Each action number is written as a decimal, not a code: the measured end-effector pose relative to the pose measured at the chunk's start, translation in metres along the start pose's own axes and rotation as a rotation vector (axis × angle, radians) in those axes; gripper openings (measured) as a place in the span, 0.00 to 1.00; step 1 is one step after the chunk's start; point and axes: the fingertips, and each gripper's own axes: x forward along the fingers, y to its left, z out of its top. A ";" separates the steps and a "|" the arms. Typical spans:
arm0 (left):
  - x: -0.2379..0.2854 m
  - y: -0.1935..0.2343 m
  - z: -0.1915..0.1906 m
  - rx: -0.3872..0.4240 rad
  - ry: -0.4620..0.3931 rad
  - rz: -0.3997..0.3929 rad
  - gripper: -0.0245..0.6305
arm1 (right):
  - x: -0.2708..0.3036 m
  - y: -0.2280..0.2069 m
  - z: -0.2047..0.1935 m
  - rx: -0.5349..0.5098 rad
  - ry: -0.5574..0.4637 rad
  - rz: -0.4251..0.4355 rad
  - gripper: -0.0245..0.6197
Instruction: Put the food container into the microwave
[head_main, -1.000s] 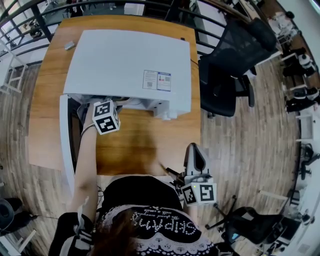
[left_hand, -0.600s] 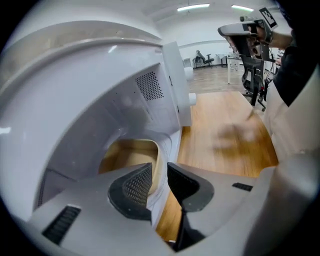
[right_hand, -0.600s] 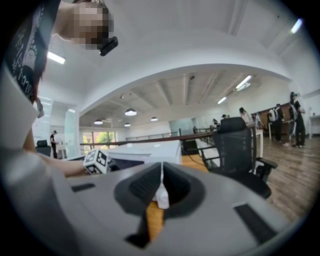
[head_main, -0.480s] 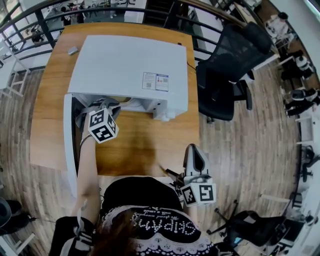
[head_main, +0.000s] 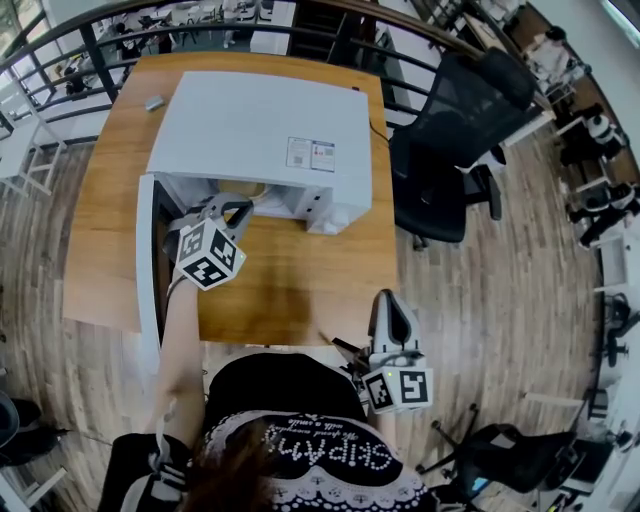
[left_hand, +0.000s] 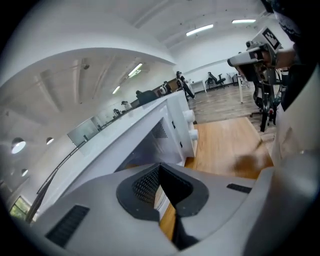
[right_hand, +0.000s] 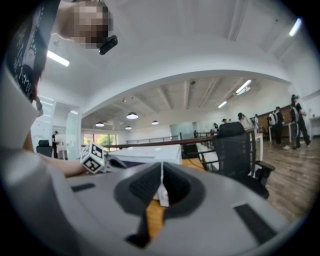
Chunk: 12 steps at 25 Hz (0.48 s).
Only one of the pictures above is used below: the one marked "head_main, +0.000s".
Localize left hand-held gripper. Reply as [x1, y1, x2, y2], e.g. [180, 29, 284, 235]
[164, 193, 255, 293]

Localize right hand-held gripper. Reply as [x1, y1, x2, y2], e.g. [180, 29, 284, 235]
[357, 288, 435, 416]

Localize white microwave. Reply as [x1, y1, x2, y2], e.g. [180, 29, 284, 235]
[134, 69, 375, 376]

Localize person's right forearm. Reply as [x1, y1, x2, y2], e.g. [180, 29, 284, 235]
[374, 409, 407, 451]

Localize person's left forearm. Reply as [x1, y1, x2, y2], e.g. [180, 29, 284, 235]
[142, 272, 202, 436]

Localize person's black patterned shirt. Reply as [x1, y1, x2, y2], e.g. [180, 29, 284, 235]
[107, 352, 451, 512]

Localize wooden table with white legs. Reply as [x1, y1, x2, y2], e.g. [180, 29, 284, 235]
[62, 52, 399, 347]

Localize black cluttered office chair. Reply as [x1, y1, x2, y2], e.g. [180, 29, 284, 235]
[417, 404, 586, 496]

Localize black mesh office chair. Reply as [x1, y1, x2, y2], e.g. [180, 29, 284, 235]
[388, 47, 539, 249]

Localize black metal railing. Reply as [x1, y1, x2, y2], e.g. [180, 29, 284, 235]
[0, 0, 501, 146]

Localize white wooden chair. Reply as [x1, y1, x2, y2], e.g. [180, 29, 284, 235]
[0, 114, 66, 196]

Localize black power cable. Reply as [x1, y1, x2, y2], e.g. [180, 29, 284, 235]
[368, 112, 392, 146]

